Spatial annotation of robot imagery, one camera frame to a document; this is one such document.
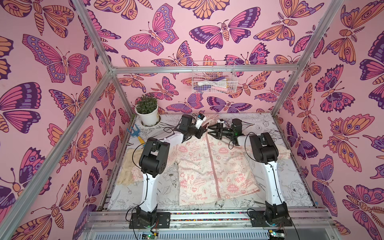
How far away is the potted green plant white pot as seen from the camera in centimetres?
105

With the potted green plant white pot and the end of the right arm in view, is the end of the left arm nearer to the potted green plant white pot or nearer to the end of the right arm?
the end of the right arm

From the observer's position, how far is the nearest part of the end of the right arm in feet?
3.00
